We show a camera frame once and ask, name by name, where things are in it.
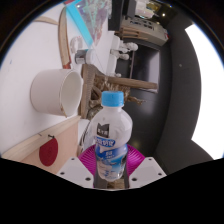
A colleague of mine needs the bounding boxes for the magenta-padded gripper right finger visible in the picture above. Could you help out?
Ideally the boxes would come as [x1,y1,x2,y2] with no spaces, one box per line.
[123,145,168,190]

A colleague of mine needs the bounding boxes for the thin wooden stick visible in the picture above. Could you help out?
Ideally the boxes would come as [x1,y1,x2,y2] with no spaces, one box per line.
[33,15,59,26]

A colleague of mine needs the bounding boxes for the tan paper sheet wooden slats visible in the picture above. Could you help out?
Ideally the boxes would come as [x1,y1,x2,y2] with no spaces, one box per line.
[1,114,83,166]

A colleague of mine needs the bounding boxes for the long ceiling light panel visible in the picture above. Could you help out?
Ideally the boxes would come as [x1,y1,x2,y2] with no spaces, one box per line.
[184,23,224,160]

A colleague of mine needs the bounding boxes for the white drink bottle blue cap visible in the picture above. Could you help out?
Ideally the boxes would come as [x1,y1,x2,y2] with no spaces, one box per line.
[88,90,134,183]

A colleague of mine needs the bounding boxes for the brown sculpture on wooden board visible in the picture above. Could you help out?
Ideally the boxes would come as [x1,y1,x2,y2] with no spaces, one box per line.
[79,63,159,120]

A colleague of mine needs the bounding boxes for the white plaster bust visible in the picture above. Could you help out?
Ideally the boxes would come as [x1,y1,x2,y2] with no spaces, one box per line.
[118,41,139,53]
[109,48,131,62]

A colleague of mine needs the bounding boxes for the flat round red coaster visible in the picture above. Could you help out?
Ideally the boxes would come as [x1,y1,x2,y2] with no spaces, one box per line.
[38,137,59,167]

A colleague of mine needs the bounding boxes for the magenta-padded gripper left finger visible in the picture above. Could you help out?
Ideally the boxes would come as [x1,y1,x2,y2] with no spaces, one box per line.
[55,144,101,190]

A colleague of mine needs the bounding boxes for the small jar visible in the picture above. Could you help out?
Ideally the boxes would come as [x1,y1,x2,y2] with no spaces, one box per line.
[74,48,96,65]

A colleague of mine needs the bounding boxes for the white tape ring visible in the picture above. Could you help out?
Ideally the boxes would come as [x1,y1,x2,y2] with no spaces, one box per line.
[69,35,84,54]

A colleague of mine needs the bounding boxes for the black wall screen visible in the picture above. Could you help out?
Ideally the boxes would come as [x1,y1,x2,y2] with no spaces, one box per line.
[128,44,161,93]

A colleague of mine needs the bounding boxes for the white cup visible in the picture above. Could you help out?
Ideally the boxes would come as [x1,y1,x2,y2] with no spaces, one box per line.
[29,68,84,118]

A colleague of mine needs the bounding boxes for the flat wooden stick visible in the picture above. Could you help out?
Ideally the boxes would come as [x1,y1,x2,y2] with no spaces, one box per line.
[58,6,73,70]

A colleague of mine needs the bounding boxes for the black flat box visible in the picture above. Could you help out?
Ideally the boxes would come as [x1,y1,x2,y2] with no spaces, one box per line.
[107,0,125,32]

